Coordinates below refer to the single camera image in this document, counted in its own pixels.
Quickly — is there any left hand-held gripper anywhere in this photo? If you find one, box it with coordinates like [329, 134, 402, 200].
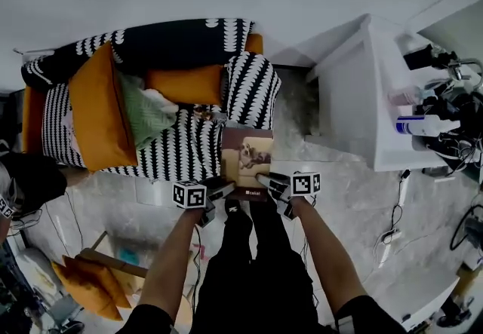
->
[171, 177, 238, 229]

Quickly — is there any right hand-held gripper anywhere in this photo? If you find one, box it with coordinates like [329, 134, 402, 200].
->
[255, 171, 322, 222]

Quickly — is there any brown photo cover book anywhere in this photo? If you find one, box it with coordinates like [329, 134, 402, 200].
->
[219, 127, 275, 203]

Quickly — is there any person's left forearm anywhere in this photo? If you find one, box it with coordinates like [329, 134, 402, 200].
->
[138, 207, 205, 323]

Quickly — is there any person's right forearm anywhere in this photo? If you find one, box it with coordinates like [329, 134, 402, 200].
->
[291, 195, 370, 315]

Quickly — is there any black white patterned sofa throw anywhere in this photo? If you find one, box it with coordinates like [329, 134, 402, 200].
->
[20, 17, 283, 182]

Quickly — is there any light wooden coffee table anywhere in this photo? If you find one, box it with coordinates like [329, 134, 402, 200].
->
[74, 229, 195, 328]

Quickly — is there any person's left black shoe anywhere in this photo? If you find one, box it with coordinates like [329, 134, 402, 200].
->
[223, 198, 243, 216]

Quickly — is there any red floor tape mark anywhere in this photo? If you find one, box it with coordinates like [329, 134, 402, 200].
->
[191, 243, 211, 262]

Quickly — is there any small brown object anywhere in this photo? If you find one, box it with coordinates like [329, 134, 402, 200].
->
[193, 105, 224, 123]

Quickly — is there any person's black clothing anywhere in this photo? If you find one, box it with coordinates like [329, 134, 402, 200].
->
[115, 199, 408, 334]

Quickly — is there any light green knit blanket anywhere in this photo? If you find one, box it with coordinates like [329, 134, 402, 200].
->
[115, 71, 179, 152]

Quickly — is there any white cabinet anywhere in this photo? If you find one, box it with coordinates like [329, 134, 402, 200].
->
[304, 13, 456, 172]

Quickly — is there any white power strip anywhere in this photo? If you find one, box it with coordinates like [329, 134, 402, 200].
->
[380, 228, 399, 246]

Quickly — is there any white spray bottle blue label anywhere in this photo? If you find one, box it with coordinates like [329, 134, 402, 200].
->
[395, 114, 462, 138]

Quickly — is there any white desk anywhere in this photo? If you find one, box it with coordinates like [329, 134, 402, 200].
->
[398, 274, 462, 330]

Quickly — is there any white bean bag seat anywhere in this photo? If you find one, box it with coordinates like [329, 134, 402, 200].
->
[14, 247, 62, 303]

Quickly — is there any chrome faucet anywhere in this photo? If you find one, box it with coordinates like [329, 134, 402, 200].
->
[448, 57, 483, 93]

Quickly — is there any black cable with adapter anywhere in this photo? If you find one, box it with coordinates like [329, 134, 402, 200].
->
[389, 169, 412, 232]

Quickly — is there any tangled black cable pile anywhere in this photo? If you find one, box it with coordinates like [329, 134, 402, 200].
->
[412, 90, 483, 177]

